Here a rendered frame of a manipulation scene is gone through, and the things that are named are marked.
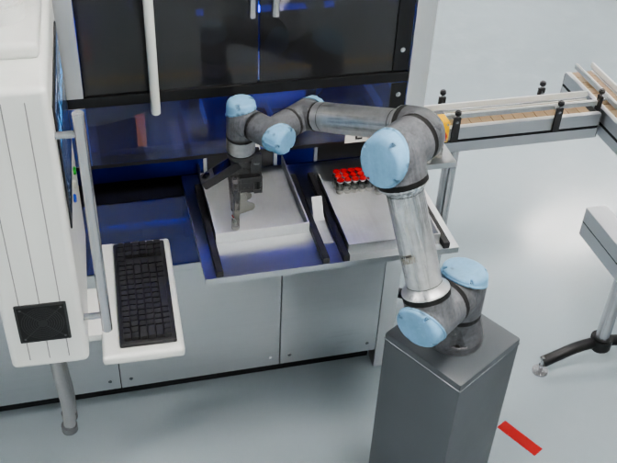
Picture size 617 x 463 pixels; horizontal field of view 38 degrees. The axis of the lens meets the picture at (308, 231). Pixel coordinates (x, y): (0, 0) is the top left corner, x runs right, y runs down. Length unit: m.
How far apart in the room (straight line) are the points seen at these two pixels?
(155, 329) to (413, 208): 0.74
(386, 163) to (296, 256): 0.57
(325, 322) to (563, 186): 1.73
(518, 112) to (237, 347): 1.22
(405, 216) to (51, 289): 0.81
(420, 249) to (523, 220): 2.16
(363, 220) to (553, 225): 1.77
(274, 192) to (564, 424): 1.36
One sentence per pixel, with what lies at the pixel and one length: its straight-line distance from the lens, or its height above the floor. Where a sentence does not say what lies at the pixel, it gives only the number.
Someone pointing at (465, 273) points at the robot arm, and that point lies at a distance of 2.17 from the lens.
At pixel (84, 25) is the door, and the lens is 2.35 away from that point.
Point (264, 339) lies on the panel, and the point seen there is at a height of 0.22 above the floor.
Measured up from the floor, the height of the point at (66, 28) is 1.41.
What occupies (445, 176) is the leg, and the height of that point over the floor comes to 0.72.
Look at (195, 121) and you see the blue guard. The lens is 2.49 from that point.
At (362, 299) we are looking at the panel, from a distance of 3.05.
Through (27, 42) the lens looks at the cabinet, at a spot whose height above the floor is 1.58.
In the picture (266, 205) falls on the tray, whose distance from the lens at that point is 2.55.
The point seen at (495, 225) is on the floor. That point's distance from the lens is 4.07.
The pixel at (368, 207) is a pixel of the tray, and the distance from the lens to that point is 2.57.
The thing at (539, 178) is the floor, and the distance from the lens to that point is 4.44.
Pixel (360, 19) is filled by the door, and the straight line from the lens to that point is 2.47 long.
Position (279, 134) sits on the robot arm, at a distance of 2.15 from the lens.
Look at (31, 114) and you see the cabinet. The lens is 1.81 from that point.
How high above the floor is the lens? 2.40
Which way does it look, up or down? 38 degrees down
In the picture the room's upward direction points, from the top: 3 degrees clockwise
